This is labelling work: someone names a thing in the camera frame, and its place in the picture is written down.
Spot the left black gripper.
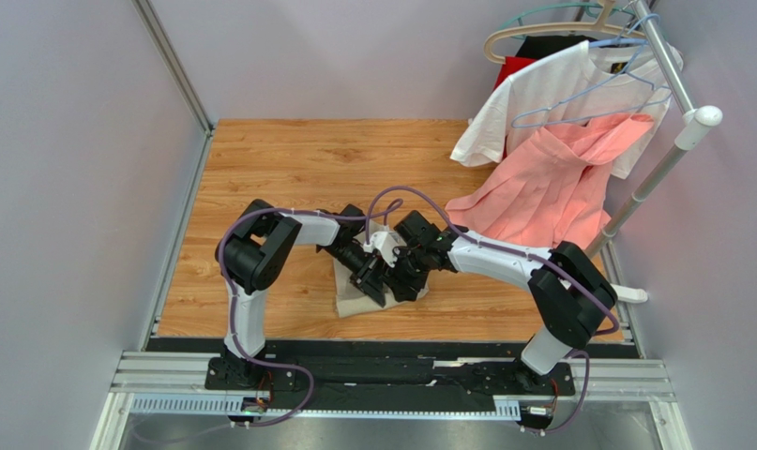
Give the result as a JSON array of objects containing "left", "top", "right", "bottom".
[{"left": 323, "top": 241, "right": 386, "bottom": 307}]

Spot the beige cloth napkin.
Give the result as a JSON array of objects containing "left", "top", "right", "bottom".
[{"left": 333, "top": 221, "right": 429, "bottom": 318}]

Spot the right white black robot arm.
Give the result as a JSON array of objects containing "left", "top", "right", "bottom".
[{"left": 369, "top": 211, "right": 618, "bottom": 392}]

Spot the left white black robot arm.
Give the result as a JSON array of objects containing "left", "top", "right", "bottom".
[{"left": 204, "top": 199, "right": 399, "bottom": 390}]

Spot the pink pleated garment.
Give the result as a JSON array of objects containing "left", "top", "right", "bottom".
[{"left": 446, "top": 113, "right": 655, "bottom": 248}]

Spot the red garment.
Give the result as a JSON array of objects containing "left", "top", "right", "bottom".
[{"left": 493, "top": 55, "right": 537, "bottom": 160}]

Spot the black garment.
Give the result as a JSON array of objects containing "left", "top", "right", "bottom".
[{"left": 515, "top": 35, "right": 595, "bottom": 60}]

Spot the white t-shirt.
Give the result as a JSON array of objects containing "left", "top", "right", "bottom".
[{"left": 450, "top": 41, "right": 671, "bottom": 167}]

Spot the beige wooden hanger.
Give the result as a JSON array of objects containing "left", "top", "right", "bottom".
[{"left": 483, "top": 1, "right": 684, "bottom": 67}]

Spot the green hanger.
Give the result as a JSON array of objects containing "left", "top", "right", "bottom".
[{"left": 496, "top": 1, "right": 603, "bottom": 31}]

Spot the white metal clothes rack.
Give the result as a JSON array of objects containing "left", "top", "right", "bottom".
[{"left": 577, "top": 0, "right": 724, "bottom": 305}]

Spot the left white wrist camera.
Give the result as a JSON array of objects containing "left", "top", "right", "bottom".
[{"left": 362, "top": 230, "right": 405, "bottom": 267}]

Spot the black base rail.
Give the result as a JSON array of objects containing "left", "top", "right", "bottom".
[{"left": 146, "top": 337, "right": 642, "bottom": 414}]

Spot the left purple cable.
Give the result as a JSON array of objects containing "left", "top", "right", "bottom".
[{"left": 217, "top": 198, "right": 405, "bottom": 428}]

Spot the blue wire hanger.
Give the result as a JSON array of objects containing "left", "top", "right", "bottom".
[{"left": 510, "top": 12, "right": 673, "bottom": 128}]

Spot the aluminium frame post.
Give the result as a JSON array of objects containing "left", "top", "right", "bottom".
[{"left": 132, "top": 0, "right": 215, "bottom": 135}]

